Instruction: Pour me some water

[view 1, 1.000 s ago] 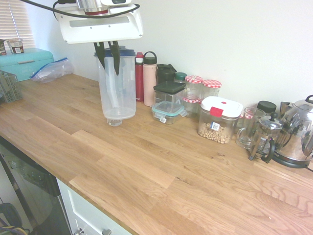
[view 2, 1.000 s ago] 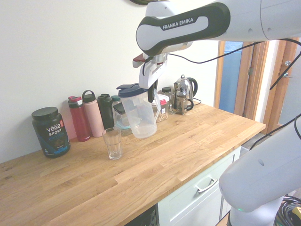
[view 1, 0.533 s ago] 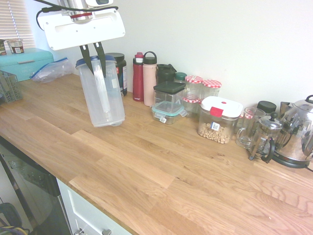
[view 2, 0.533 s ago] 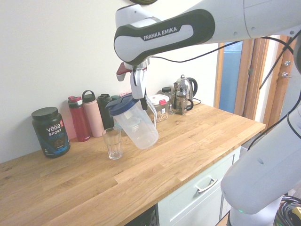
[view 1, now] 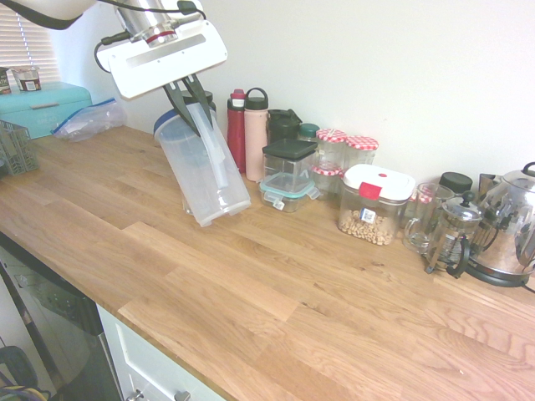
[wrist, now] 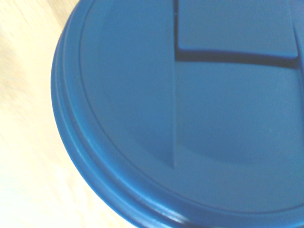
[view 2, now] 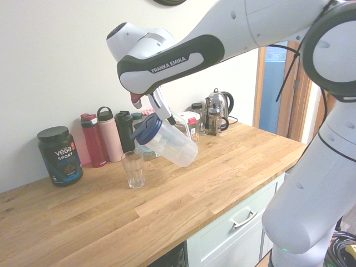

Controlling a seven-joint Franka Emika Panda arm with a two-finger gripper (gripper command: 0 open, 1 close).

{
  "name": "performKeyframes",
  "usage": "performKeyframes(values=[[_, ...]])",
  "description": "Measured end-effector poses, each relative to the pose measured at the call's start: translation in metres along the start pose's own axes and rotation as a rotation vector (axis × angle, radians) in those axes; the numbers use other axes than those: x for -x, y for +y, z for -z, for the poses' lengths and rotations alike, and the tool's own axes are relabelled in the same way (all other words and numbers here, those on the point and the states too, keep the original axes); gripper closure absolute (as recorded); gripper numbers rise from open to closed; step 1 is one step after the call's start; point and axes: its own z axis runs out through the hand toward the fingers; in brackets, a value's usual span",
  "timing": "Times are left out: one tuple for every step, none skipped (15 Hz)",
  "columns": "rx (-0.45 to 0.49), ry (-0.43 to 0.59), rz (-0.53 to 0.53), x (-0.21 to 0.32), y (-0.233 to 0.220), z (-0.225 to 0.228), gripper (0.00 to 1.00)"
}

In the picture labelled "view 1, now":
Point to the square container black lid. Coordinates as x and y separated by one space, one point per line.
288 160

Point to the glass French press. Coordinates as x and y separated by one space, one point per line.
453 234

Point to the clear plastic water pitcher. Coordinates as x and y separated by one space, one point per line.
209 184

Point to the red water bottle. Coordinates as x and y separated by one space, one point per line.
236 138

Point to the window blind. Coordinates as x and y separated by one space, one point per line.
35 54

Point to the clear jar green lid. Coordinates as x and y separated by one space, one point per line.
309 130

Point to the steel electric kettle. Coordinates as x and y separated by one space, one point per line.
507 234

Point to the teal bread box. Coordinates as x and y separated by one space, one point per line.
46 108

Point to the pink water bottle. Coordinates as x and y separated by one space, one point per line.
256 142

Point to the black dishwasher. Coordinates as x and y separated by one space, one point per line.
54 317

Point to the glass container teal clip lid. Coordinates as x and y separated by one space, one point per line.
288 192

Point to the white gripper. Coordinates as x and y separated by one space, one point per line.
167 58

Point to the clear glass mug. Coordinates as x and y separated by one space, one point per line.
422 227

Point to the dark printed cup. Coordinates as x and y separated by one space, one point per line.
4 81

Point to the grey plastic basket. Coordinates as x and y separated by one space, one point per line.
16 148

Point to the cereal container white lid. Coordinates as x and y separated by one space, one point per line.
372 209

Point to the clear plastic zip bag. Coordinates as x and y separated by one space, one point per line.
90 123

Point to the glass jar red checkered lid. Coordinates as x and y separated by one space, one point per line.
424 195
331 146
361 152
328 181

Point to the jar with black lid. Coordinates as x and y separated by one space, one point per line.
455 181

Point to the black shaker bottle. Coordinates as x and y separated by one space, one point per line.
282 125

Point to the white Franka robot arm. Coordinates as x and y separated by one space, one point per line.
50 6

